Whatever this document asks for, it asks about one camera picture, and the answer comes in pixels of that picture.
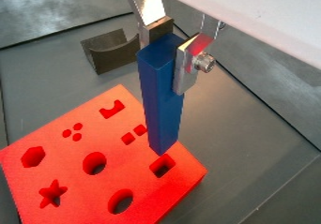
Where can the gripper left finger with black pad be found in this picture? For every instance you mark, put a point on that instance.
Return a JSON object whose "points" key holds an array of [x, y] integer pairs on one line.
{"points": [[155, 22]]}

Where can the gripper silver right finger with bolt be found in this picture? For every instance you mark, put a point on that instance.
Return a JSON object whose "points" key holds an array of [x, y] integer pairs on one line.
{"points": [[192, 57]]}

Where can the blue rectangular block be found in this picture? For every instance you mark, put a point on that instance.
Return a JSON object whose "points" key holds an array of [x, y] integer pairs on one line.
{"points": [[161, 102]]}

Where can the red shape-sorting board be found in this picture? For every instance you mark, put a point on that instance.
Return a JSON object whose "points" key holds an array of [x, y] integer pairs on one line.
{"points": [[85, 170]]}

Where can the black curved holder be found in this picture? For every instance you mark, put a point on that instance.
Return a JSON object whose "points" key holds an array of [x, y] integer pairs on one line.
{"points": [[111, 50]]}

